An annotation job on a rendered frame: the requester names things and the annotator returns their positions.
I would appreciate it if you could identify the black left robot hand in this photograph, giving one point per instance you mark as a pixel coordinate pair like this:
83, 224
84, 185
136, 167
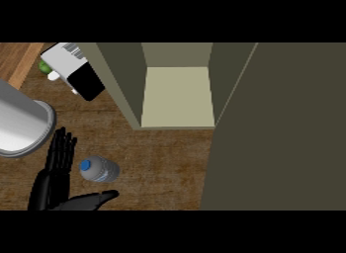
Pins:
56, 168

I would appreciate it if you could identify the clear blue-capped water bottle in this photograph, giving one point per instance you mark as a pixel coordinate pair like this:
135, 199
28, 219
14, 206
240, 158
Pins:
101, 169

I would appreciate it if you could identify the olive green open cabinet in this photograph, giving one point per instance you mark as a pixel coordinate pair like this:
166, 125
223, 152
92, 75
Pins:
178, 95

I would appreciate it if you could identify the grey cylindrical pot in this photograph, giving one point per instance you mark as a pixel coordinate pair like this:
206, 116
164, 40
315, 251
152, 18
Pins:
12, 118

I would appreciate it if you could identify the white and black appliance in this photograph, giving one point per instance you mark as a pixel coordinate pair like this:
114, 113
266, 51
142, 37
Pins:
73, 69

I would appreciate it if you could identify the green round fruit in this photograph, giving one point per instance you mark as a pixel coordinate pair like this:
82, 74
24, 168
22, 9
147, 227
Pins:
45, 67

